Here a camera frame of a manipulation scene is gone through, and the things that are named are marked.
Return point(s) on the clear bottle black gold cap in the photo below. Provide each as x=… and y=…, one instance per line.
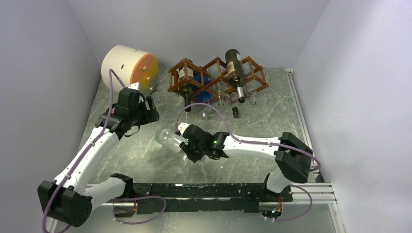
x=236, y=97

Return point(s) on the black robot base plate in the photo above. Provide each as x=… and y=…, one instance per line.
x=207, y=197

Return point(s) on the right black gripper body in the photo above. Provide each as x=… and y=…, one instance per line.
x=195, y=152

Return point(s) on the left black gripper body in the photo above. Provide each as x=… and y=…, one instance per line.
x=140, y=115

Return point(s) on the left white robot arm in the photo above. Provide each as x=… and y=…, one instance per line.
x=87, y=160

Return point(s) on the aluminium frame rail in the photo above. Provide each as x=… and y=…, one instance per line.
x=309, y=194

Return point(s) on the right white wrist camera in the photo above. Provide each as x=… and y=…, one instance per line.
x=182, y=127

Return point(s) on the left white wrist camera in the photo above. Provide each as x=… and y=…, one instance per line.
x=135, y=87

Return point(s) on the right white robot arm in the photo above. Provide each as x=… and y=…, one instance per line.
x=292, y=156

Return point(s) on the brown wooden wine rack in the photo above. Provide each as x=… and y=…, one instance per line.
x=200, y=79

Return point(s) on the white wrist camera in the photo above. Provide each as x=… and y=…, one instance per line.
x=182, y=127
x=135, y=87

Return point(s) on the small clear glass bottle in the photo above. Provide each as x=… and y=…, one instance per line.
x=254, y=83

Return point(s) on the cream and orange cylinder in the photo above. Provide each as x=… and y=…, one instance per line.
x=132, y=66

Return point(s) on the clear round bottle black label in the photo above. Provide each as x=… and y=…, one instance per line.
x=168, y=138

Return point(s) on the dark green wine bottle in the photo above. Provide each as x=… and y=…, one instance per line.
x=187, y=89

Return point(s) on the olive wine bottle gold label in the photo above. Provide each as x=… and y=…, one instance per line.
x=236, y=73

